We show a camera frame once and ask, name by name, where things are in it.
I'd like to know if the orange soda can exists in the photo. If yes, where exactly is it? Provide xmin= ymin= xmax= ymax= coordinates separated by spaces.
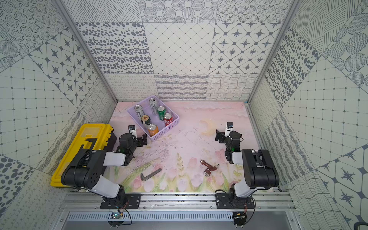
xmin=148 ymin=123 xmax=159 ymax=137

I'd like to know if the dark green gold-top can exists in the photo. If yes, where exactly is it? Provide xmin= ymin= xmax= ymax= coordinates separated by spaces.
xmin=141 ymin=115 xmax=151 ymax=127

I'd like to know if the silver can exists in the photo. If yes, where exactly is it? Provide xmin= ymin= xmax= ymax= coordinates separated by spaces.
xmin=149 ymin=97 xmax=158 ymax=115
xmin=134 ymin=104 xmax=145 ymax=119

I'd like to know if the red cola can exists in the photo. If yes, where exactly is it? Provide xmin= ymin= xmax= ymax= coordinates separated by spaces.
xmin=164 ymin=113 xmax=173 ymax=126

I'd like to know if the green soda can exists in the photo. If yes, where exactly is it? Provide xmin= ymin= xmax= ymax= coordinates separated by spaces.
xmin=157 ymin=105 xmax=166 ymax=121

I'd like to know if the purple plastic basket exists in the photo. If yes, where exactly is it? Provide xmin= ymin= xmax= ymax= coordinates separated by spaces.
xmin=127 ymin=95 xmax=180 ymax=141

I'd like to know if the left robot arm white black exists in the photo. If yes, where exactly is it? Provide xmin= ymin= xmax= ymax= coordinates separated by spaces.
xmin=61 ymin=133 xmax=148 ymax=205

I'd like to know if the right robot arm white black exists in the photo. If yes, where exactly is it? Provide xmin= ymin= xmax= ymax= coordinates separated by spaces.
xmin=215 ymin=127 xmax=280 ymax=201

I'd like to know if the yellow black toolbox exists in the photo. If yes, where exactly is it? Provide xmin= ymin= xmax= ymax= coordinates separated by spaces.
xmin=50 ymin=124 xmax=117 ymax=188

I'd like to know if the grey hex key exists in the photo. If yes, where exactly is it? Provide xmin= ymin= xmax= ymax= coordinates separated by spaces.
xmin=140 ymin=168 xmax=162 ymax=182

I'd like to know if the dark red metal tool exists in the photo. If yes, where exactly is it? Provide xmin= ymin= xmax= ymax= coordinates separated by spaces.
xmin=200 ymin=160 xmax=219 ymax=177

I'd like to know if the left green circuit board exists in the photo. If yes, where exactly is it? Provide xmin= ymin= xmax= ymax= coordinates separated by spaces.
xmin=108 ymin=212 xmax=124 ymax=227

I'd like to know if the right black connector box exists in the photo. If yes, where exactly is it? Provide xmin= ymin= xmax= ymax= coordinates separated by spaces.
xmin=232 ymin=212 xmax=247 ymax=228

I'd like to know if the white vent grille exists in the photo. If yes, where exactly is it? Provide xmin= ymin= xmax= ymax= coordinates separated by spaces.
xmin=67 ymin=211 xmax=233 ymax=222

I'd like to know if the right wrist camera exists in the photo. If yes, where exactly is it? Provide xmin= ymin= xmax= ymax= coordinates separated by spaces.
xmin=225 ymin=122 xmax=234 ymax=137

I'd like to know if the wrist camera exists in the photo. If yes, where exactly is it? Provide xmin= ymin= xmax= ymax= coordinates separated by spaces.
xmin=225 ymin=122 xmax=234 ymax=137
xmin=128 ymin=125 xmax=137 ymax=138

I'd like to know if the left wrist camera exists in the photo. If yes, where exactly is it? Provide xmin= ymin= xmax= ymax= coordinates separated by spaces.
xmin=128 ymin=125 xmax=137 ymax=138

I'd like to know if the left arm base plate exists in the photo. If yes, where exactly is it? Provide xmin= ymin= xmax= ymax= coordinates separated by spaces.
xmin=100 ymin=193 xmax=141 ymax=209

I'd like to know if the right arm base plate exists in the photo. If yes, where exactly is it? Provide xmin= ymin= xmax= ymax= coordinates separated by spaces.
xmin=215 ymin=193 xmax=255 ymax=209

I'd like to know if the aluminium mounting rail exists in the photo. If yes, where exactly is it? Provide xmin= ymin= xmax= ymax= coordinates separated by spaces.
xmin=60 ymin=192 xmax=296 ymax=211

